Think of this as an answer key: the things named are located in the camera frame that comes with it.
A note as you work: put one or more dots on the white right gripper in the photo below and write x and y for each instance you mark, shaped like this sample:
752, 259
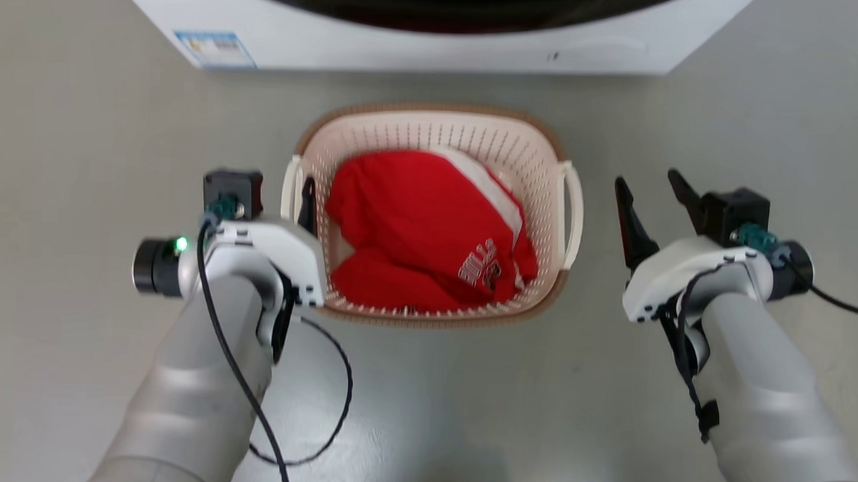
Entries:
678, 267

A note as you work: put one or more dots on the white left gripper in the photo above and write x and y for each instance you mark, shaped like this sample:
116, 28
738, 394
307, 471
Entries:
286, 247

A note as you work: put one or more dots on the beige plastic laundry basket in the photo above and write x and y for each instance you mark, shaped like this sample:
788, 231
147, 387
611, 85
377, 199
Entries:
433, 130

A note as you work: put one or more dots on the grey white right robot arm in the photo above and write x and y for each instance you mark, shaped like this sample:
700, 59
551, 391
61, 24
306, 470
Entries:
773, 396

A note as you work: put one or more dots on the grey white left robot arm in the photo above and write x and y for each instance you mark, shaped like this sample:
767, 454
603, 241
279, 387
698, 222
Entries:
181, 403

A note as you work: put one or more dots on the red garment with white print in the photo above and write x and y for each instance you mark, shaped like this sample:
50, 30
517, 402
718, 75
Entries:
415, 219

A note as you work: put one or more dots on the blue white energy label sticker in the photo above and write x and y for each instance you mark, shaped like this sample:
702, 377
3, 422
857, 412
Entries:
214, 49

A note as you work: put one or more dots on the white washing machine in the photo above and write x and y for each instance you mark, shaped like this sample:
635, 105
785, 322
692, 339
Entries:
407, 51

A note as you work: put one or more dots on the dark glass washing machine door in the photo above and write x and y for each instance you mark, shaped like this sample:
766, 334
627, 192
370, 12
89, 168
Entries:
451, 10

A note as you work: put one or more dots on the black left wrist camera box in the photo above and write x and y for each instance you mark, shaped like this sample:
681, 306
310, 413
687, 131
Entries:
235, 183

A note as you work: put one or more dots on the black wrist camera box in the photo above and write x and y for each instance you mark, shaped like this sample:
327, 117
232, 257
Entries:
737, 209
235, 183

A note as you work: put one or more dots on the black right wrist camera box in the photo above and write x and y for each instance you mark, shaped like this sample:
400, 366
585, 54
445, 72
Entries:
737, 209

